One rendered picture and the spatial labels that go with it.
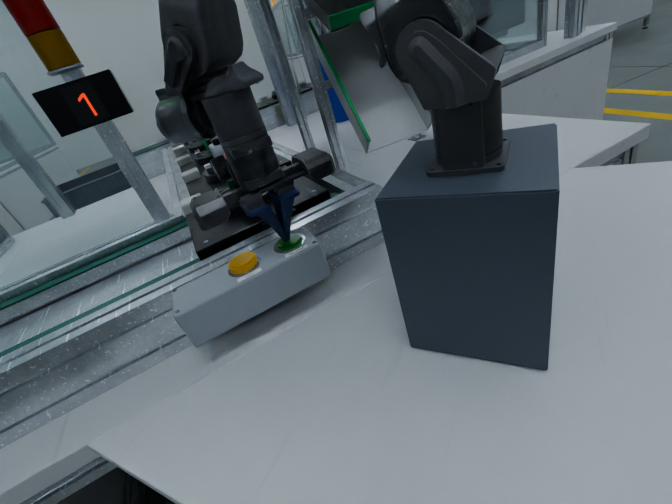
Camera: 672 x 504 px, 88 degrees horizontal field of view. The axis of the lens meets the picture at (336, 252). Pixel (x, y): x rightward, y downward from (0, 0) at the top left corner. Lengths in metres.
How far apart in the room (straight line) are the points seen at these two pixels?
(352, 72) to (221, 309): 0.52
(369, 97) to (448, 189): 0.46
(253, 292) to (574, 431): 0.37
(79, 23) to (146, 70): 1.56
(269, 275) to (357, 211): 0.20
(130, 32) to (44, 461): 10.97
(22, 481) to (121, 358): 0.16
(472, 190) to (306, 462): 0.29
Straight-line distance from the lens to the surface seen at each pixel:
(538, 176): 0.31
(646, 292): 0.52
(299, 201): 0.60
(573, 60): 2.06
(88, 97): 0.75
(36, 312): 0.87
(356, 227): 0.58
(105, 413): 0.60
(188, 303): 0.49
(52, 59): 0.76
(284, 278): 0.48
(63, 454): 0.60
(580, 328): 0.46
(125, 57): 11.33
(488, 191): 0.29
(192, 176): 1.01
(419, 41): 0.29
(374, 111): 0.72
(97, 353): 0.59
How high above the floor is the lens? 1.19
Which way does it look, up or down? 31 degrees down
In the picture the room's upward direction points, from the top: 19 degrees counter-clockwise
